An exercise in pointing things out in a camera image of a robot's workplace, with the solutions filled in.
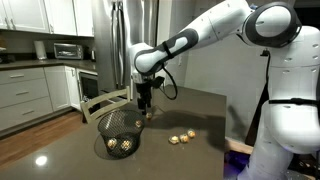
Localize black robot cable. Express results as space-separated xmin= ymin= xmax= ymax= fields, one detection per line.
xmin=156 ymin=68 xmax=179 ymax=101

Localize black wire mesh basket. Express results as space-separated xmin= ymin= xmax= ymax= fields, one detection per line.
xmin=97 ymin=110 xmax=145 ymax=159

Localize toaster oven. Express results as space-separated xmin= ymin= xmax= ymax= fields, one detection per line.
xmin=54 ymin=43 xmax=83 ymax=60

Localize stainless steel refrigerator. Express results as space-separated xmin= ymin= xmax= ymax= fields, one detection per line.
xmin=92 ymin=0 xmax=159 ymax=99

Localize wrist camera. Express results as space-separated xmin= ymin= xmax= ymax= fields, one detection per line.
xmin=152 ymin=76 xmax=165 ymax=89

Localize white kitchen cabinets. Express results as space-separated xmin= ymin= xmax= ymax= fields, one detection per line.
xmin=0 ymin=0 xmax=94 ymax=37
xmin=0 ymin=66 xmax=72 ymax=130

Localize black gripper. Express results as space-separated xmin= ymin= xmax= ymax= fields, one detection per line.
xmin=136 ymin=82 xmax=152 ymax=114

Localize white lower kitchen cabinets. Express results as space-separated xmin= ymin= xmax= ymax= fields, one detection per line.
xmin=0 ymin=66 xmax=72 ymax=130

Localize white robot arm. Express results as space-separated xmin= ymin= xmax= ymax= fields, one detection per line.
xmin=130 ymin=0 xmax=320 ymax=180

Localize burger candy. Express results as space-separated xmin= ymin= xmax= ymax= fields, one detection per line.
xmin=146 ymin=112 xmax=153 ymax=120
xmin=187 ymin=129 xmax=196 ymax=138
xmin=107 ymin=138 xmax=117 ymax=149
xmin=135 ymin=120 xmax=143 ymax=128

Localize paper towel roll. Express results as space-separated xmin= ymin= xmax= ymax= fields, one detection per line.
xmin=34 ymin=41 xmax=47 ymax=60

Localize built-in black oven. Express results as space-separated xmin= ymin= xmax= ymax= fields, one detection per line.
xmin=79 ymin=72 xmax=99 ymax=101

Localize wooden chair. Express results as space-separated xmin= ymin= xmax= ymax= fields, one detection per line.
xmin=81 ymin=86 xmax=131 ymax=123

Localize white upper kitchen cabinets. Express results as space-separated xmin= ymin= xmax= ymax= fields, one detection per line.
xmin=0 ymin=0 xmax=94 ymax=37

